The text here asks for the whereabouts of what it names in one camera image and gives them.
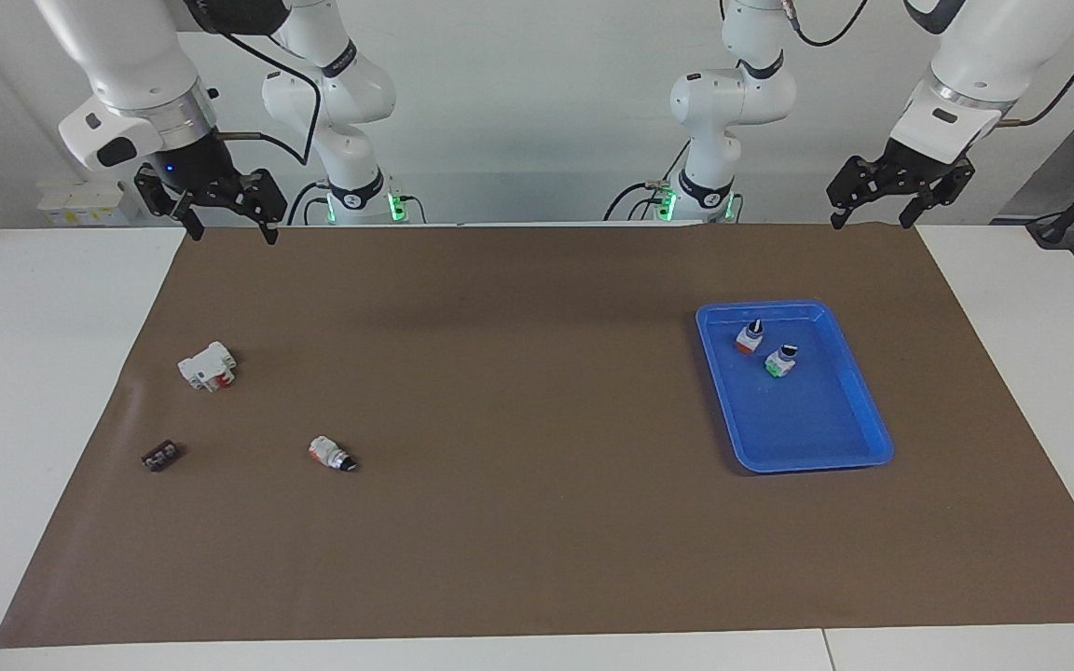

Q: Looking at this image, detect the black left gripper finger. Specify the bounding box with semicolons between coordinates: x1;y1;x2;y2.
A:
826;157;883;230
901;160;976;230

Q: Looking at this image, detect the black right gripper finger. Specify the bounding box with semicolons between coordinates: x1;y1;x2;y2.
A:
134;165;204;241
225;170;288;246

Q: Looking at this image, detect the orange base rotary switch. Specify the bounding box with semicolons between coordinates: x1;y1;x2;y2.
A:
309;435;358;472

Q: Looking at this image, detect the white box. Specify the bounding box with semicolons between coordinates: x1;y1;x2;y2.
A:
37;180;132;226

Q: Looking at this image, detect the white circuit breaker block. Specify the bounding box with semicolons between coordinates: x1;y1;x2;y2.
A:
177;341;238;393

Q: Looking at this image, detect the blue plastic tray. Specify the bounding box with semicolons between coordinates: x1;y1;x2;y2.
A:
695;299;895;474

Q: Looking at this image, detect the brown table mat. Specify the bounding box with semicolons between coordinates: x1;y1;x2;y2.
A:
0;222;1074;649

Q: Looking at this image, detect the black right base cable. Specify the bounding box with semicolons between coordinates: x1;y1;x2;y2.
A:
286;182;329;226

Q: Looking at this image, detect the black base cable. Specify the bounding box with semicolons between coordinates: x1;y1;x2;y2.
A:
286;182;329;226
603;140;693;223

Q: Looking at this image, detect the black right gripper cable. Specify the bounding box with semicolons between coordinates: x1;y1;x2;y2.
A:
211;28;324;169

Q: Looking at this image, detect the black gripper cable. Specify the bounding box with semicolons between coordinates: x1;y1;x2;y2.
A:
998;0;1074;127
211;28;324;169

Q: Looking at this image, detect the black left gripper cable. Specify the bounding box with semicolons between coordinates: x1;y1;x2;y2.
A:
998;0;1074;127

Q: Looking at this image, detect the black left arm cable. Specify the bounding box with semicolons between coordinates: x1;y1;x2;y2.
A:
782;0;866;48

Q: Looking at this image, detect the black left base cable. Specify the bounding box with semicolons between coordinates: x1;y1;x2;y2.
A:
603;140;693;223

